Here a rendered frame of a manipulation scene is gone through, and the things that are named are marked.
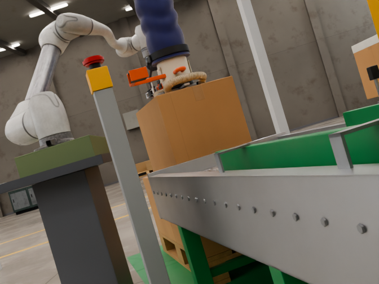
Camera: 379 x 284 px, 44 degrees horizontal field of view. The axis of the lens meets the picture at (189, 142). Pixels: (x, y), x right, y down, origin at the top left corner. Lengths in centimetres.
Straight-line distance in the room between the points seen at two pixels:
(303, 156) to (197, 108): 138
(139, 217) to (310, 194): 88
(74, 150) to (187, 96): 58
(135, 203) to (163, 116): 79
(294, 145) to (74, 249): 146
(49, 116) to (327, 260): 171
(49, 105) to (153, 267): 103
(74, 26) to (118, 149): 127
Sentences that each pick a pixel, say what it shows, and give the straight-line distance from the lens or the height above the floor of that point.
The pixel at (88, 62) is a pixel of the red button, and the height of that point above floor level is 102.
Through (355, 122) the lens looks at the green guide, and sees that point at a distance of 160.
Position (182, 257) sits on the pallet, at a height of 6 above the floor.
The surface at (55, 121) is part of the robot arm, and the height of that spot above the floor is 96.
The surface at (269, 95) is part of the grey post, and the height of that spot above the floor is 95.
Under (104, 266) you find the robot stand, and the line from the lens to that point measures 221.
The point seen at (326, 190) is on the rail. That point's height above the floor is 57.
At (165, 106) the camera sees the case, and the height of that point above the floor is 88.
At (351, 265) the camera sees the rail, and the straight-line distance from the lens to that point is 70.
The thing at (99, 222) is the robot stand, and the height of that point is 46.
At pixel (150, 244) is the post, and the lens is 154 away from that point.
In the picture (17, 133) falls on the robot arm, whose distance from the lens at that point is 243.
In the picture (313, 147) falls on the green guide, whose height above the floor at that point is 62.
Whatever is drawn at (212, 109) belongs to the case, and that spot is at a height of 81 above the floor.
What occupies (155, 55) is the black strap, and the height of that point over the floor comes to 119.
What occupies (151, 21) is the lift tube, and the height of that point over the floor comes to 136.
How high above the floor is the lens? 69
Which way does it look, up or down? level
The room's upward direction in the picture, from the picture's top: 17 degrees counter-clockwise
